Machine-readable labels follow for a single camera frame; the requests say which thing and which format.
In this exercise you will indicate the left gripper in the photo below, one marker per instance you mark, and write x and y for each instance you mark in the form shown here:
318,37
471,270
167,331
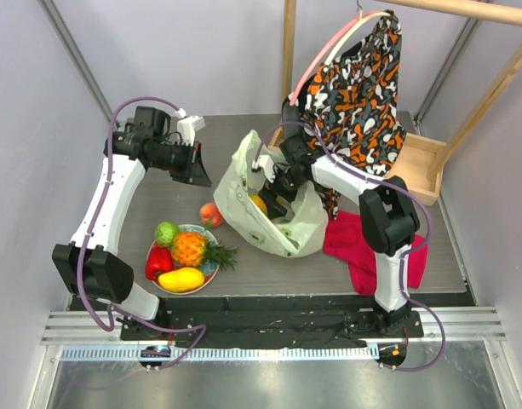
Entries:
193,171

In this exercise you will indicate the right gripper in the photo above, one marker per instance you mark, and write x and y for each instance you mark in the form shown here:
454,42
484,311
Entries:
276,197

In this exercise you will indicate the fake yellow mango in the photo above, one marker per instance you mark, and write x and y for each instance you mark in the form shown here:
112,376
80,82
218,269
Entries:
181,280
259,203

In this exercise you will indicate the fake peach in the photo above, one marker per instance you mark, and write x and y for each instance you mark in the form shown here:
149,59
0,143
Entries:
210,215

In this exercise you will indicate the pale green plastic bag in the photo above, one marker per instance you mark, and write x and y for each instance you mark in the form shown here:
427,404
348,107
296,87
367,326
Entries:
293,227

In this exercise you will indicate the fake pineapple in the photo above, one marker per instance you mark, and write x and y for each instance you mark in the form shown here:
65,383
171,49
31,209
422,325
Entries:
193,249

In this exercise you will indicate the fake red fruit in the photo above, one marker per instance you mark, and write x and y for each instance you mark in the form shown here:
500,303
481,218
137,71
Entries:
159,261

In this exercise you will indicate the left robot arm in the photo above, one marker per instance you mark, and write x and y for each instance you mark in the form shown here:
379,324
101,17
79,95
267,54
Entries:
89,265

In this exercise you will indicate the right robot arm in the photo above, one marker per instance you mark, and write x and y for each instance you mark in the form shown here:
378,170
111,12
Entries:
389,220

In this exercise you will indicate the red cloth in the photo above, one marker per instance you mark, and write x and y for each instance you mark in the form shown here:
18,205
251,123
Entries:
344,241

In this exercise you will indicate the red and teal plate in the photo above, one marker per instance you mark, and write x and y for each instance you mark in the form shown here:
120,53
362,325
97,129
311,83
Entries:
209,269

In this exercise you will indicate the orange patterned garment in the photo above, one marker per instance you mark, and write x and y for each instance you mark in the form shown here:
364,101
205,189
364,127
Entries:
353,100

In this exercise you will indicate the wooden clothes rack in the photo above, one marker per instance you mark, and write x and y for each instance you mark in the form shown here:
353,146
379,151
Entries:
422,160

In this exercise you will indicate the pink and white hanger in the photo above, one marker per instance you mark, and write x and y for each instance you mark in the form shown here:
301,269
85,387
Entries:
333,46

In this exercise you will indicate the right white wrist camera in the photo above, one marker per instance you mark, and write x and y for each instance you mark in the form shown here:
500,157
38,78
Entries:
264,168

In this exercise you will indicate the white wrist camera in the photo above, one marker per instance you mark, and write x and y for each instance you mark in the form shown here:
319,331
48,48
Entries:
264,168
187,127

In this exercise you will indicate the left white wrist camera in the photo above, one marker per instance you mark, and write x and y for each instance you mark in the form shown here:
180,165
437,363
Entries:
187,127

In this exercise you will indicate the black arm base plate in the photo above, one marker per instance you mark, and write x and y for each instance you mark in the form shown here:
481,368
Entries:
282,322

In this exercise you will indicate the white slotted cable duct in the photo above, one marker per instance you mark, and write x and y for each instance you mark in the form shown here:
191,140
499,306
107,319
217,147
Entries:
152,353

